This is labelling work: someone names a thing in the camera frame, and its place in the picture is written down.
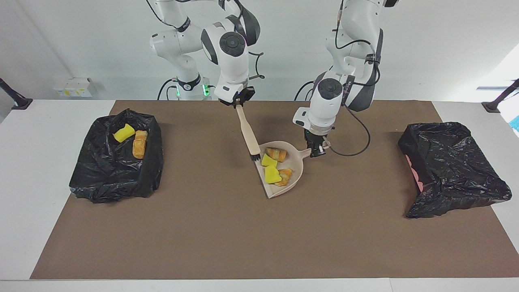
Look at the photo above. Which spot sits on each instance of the beige plastic dustpan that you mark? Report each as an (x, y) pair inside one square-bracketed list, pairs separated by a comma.
[(295, 160)]

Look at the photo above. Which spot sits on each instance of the orange striped croissant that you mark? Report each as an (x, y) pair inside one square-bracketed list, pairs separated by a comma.
[(277, 154)]

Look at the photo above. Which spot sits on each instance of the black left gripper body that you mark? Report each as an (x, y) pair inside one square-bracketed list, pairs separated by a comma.
[(316, 137)]

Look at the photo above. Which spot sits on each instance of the black camera stand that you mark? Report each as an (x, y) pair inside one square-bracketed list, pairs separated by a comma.
[(494, 104), (18, 102)]

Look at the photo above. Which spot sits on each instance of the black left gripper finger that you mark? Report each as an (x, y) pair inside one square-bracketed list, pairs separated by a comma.
[(313, 150), (320, 148)]

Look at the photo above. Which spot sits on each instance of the yellow sponge piece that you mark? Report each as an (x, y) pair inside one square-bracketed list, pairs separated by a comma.
[(268, 161)]

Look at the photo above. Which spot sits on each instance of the black bag lined pink bin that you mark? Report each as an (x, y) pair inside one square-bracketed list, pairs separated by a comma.
[(454, 170)]

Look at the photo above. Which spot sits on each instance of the blue object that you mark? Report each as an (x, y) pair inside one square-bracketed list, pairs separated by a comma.
[(515, 123)]

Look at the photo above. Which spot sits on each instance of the white wall box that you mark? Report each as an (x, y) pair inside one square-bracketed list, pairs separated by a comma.
[(73, 87)]

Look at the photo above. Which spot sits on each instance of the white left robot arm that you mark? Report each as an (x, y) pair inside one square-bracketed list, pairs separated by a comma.
[(326, 105)]

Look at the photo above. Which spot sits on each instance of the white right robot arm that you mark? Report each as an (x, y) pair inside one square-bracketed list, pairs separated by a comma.
[(233, 61)]

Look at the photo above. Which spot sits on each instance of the beige brush with black bristles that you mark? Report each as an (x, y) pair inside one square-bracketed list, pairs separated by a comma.
[(247, 132)]

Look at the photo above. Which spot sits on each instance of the brown peanut shaped bread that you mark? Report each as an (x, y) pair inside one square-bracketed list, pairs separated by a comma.
[(139, 149)]

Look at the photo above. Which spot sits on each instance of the brown table mat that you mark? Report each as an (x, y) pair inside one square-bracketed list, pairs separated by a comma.
[(243, 243)]

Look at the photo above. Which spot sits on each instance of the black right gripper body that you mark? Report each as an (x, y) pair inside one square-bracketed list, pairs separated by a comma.
[(245, 95)]

